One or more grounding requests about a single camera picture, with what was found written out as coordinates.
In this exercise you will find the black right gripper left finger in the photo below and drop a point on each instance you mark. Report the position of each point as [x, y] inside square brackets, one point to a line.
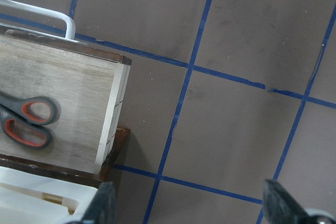
[102, 208]

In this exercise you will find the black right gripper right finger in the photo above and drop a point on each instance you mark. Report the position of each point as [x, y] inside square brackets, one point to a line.
[280, 207]

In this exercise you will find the grey orange handled scissors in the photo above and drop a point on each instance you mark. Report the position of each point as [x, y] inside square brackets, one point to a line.
[21, 124]

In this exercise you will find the light wooden drawer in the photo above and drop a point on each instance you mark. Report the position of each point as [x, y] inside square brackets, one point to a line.
[86, 84]

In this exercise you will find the white plastic tray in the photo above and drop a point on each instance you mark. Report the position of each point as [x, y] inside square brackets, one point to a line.
[29, 198]

